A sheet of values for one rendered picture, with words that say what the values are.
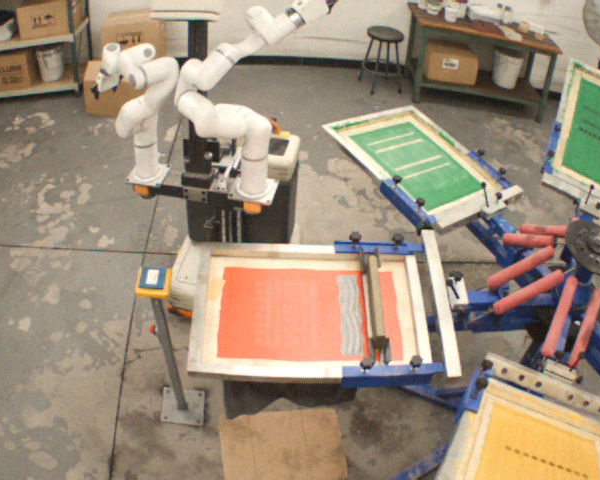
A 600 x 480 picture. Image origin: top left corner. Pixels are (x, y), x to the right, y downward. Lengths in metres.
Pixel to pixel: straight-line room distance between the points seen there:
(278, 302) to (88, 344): 1.48
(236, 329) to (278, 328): 0.14
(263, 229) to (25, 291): 1.62
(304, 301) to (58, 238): 2.23
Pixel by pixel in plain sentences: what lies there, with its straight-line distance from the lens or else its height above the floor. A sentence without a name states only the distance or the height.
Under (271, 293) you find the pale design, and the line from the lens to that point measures 2.08.
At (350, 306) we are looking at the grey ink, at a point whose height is 0.96.
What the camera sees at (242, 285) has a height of 0.96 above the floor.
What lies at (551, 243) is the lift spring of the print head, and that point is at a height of 1.22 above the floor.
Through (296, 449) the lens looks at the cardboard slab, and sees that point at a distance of 2.77.
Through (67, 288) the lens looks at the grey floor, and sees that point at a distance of 3.54.
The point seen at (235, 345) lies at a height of 0.96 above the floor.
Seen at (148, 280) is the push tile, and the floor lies 0.97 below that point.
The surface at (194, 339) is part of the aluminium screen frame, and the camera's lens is 1.92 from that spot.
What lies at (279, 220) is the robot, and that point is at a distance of 2.95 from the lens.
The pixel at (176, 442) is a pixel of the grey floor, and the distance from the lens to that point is 2.82.
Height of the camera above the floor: 2.52
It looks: 43 degrees down
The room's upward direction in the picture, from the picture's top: 4 degrees clockwise
